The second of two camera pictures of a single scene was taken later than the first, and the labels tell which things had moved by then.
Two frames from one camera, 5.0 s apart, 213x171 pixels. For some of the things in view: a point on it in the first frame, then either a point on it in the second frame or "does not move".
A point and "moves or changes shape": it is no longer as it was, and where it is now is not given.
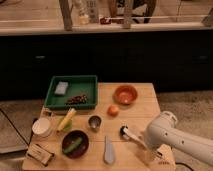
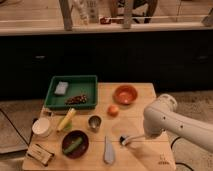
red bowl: [124, 95] does not move
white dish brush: [129, 135] moves or changes shape
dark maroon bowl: [75, 143] does not move
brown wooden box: [40, 154] does not move
